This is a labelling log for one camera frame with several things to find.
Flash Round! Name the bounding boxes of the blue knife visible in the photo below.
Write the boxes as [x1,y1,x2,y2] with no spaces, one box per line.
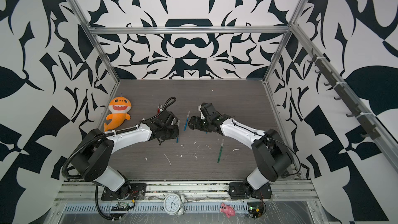
[183,111,190,131]
[176,120,180,143]

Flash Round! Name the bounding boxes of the white alarm clock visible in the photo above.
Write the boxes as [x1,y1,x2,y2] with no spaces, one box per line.
[163,193,186,216]

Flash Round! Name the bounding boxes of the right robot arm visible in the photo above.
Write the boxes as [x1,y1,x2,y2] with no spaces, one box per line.
[187,103,294,190]

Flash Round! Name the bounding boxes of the pink pig toy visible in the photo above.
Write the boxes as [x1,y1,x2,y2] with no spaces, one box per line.
[220,203,236,218]

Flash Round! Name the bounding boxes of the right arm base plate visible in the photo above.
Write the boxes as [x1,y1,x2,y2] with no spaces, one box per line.
[228,182,273,200]

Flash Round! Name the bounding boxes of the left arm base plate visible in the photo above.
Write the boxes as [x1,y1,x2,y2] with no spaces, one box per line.
[101,183,147,201]

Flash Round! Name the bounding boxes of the orange shark plush toy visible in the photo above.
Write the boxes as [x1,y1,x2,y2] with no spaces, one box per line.
[104,96,132,132]

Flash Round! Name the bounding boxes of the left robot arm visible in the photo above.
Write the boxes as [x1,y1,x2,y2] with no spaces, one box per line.
[62,110,179,199]

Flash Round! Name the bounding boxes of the green circuit board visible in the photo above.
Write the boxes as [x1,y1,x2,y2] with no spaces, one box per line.
[248,202,267,219]

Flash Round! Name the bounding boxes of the left circuit board wires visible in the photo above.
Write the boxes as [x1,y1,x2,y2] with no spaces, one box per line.
[111,200,136,213]

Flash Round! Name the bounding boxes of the black corrugated cable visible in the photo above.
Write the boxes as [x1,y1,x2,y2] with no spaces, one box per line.
[61,96,177,221]

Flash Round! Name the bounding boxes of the wall hook rack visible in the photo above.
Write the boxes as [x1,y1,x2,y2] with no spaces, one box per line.
[309,54,382,140]

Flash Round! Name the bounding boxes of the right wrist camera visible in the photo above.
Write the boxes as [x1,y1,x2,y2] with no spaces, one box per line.
[198,106,205,120]

